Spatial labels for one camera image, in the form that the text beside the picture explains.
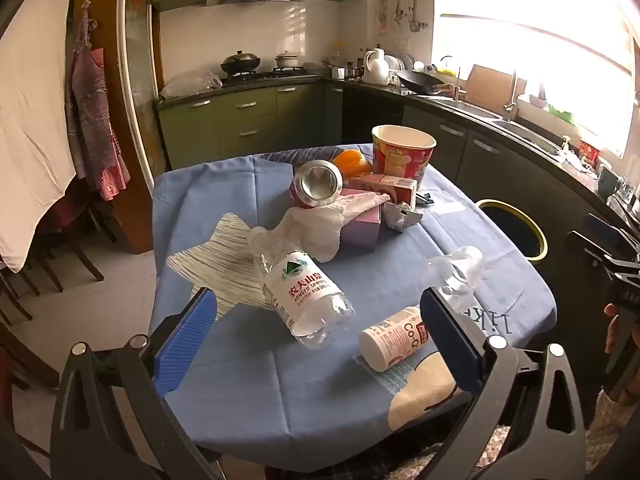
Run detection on dark base cabinets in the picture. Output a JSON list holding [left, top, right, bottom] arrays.
[[325, 82, 640, 281]]

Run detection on teal mug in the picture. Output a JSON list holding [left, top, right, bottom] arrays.
[[597, 165, 621, 196]]

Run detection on person's right forearm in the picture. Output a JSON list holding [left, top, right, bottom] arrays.
[[585, 387, 640, 480]]

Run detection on white hanging cloth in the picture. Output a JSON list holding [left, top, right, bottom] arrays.
[[0, 7, 81, 273]]

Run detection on purple tissue box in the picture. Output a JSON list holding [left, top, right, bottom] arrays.
[[340, 202, 383, 253]]

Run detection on orange foam net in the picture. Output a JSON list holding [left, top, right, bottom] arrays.
[[332, 149, 373, 176]]

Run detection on pink checked apron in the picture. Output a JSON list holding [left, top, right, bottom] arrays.
[[67, 2, 132, 202]]

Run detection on black frying pan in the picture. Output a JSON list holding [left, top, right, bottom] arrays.
[[396, 70, 458, 96]]

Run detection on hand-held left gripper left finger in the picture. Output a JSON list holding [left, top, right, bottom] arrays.
[[50, 287, 226, 480]]

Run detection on white thermos jug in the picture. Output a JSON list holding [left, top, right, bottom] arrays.
[[362, 48, 390, 86]]

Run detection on person's right hand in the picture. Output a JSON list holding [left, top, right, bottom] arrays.
[[604, 303, 622, 354]]

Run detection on crumpled clear plastic wrapper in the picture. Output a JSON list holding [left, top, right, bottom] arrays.
[[427, 245, 485, 311]]

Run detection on blue printed tablecloth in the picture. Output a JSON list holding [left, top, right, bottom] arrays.
[[150, 144, 558, 461]]

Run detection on pink drink carton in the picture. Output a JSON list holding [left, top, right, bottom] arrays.
[[345, 174, 418, 207]]

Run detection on clear plastic bag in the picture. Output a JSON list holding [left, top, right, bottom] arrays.
[[160, 69, 223, 98]]

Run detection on green base cabinets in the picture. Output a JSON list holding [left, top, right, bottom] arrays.
[[157, 82, 326, 171]]

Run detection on gas stove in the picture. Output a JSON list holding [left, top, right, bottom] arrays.
[[220, 67, 313, 83]]

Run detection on black wok with lid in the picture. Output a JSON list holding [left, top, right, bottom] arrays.
[[220, 50, 262, 76]]

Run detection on crushed clear water bottle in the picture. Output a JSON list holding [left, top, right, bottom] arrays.
[[248, 227, 356, 351]]

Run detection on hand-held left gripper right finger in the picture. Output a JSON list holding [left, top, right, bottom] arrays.
[[419, 287, 586, 480]]

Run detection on steel sink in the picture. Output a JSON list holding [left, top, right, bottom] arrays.
[[435, 95, 561, 153]]

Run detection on steel faucet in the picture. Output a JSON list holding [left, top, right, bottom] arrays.
[[502, 70, 521, 111]]

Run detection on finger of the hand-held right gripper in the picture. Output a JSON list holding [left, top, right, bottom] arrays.
[[567, 231, 621, 273], [582, 213, 640, 261]]

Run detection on hanging kitchen utensils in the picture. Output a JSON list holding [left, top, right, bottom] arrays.
[[375, 0, 431, 36]]

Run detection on wooden cutting board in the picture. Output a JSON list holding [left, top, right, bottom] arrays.
[[465, 64, 528, 106]]

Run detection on yellow-rimmed trash bin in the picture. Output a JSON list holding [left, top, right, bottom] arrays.
[[475, 199, 547, 263]]

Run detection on red paper noodle bowl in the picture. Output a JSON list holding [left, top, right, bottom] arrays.
[[371, 125, 437, 196]]

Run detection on white yogurt bottle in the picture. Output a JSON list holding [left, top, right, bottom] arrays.
[[358, 306, 436, 373]]

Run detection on dark wooden chair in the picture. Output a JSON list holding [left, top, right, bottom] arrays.
[[30, 180, 106, 291], [0, 255, 41, 323]]

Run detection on white paper towel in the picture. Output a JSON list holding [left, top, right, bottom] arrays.
[[272, 191, 391, 263]]

